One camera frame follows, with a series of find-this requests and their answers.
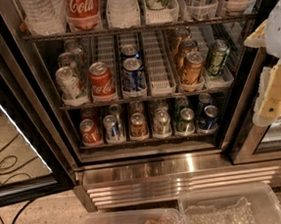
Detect orange can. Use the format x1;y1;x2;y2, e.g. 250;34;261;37
130;112;148;138
129;101;144;114

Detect middle gold can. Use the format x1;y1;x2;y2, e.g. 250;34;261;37
174;39;199;69

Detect stainless steel glass-door fridge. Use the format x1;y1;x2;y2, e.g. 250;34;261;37
0;0;281;211

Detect front white sprite can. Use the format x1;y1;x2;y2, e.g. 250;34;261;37
56;67;86;101

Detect rear can left row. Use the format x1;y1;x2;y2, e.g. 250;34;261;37
64;39;87;68

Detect front gold can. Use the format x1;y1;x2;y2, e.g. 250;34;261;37
181;51;205;85

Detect gold can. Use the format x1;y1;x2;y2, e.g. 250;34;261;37
174;39;199;69
181;51;205;85
170;26;192;56

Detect coca-cola bottle top shelf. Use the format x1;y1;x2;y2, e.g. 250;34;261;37
66;0;100;31

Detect clear water bottle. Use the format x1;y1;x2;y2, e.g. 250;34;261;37
19;0;67;36
106;0;141;28

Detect rear green can bottom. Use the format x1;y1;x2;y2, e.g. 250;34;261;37
174;96;190;117

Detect front green can bottom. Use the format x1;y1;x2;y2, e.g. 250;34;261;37
176;108;195;136

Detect green can middle shelf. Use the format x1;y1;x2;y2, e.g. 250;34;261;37
206;39;230;79

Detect empty white shelf tray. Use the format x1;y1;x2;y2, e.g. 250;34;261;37
142;31;176;96

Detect front orange can bottom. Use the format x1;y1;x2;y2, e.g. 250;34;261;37
130;112;148;138

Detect front silver blue can bottom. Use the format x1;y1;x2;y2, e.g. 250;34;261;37
103;114;120;141

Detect rear blue can bottom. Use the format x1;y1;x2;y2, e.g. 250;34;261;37
197;93;212;115

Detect middle white can left row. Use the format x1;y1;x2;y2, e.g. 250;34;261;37
58;52;77;70

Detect blue pepsi can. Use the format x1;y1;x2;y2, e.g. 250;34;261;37
120;44;141;61
122;58;146;92

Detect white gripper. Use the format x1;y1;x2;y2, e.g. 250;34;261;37
244;0;281;127

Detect rear gold can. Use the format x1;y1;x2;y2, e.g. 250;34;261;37
170;26;192;56

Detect right fridge glass door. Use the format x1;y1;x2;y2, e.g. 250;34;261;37
230;47;281;164

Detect rear orange can bottom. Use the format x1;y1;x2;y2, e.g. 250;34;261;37
129;101;144;114

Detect rear red can bottom shelf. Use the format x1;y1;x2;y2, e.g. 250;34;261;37
79;108;96;121

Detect front red can bottom shelf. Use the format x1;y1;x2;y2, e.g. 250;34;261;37
79;118;102;145

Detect clear bin with bubble wrap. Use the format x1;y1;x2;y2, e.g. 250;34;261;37
178;182;281;224

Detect open fridge door left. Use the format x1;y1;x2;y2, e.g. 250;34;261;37
0;57;74;207

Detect clear water bottle centre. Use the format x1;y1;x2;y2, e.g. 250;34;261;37
106;0;141;28

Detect green can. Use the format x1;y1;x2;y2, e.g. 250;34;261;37
174;96;190;117
176;108;195;136

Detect rear white can bottom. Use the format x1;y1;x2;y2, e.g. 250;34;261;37
154;98;168;112

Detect clear water bottle left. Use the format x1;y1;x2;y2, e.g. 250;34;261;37
19;0;67;36

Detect front white red can bottom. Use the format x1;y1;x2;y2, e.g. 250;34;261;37
153;110;171;137

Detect red coca-cola can middle shelf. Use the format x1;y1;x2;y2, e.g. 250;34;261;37
89;62;116;97

